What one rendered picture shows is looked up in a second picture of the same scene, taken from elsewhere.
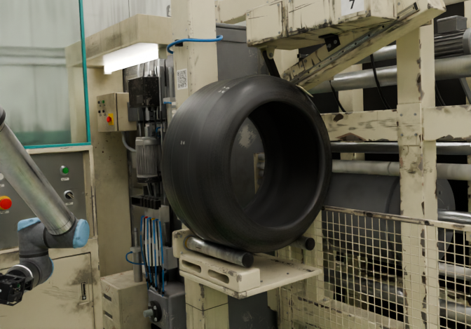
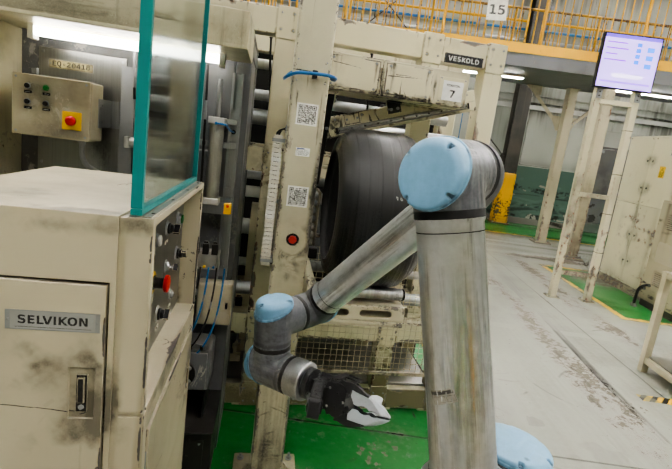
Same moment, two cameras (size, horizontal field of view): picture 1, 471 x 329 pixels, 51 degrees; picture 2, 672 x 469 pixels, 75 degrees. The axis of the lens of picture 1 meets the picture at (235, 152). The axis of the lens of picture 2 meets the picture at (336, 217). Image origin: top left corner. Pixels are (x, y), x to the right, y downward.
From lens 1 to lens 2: 1.82 m
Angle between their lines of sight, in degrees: 62
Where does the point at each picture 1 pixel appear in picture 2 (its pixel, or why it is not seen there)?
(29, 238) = (292, 325)
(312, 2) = (415, 77)
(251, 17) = (339, 61)
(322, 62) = (381, 121)
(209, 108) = not seen: hidden behind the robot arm
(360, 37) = (421, 112)
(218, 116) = not seen: hidden behind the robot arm
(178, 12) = (314, 38)
